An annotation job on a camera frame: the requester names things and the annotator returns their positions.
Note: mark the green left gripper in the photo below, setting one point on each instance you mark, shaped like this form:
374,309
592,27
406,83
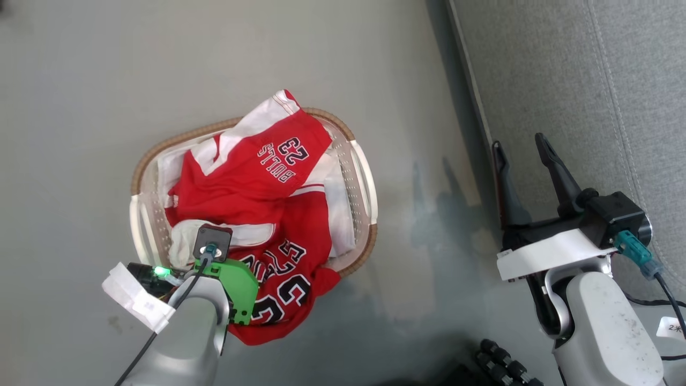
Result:
240,284

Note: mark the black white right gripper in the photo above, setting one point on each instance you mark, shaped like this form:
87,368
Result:
552,249

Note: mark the red 23 basketball jersey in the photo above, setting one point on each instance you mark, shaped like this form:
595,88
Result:
305,236

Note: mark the red Bulls jersey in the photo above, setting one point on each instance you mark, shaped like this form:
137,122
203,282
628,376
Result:
236,182

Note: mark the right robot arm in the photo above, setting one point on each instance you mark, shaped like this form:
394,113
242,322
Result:
600,332

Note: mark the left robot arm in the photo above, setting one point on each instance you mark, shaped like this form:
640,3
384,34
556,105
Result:
187,332

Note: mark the white perforated laundry basket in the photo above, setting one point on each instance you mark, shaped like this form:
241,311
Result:
360,177

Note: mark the grey fabric sofa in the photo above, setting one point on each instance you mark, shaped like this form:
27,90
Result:
563,80

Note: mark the white paper label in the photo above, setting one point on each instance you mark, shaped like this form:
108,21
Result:
672,327

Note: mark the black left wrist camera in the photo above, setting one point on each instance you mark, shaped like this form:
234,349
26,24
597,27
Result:
213,236

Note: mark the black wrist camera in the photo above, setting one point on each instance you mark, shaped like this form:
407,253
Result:
616,214
213,236

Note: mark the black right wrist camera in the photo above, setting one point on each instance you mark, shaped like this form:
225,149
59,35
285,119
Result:
616,214

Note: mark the white taped wrist mount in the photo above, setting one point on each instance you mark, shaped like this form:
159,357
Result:
134,297

